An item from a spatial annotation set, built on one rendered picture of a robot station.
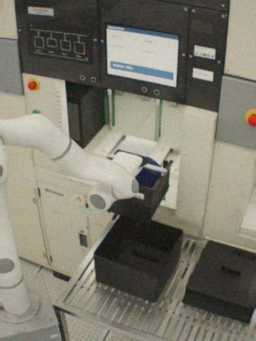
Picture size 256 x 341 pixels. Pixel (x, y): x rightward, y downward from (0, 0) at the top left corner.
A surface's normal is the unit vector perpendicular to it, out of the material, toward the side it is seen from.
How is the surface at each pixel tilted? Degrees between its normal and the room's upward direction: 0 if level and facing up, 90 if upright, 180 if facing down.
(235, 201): 90
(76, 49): 90
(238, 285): 0
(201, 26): 90
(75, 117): 90
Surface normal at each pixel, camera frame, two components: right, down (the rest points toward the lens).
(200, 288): 0.00, -0.79
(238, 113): -0.40, 0.57
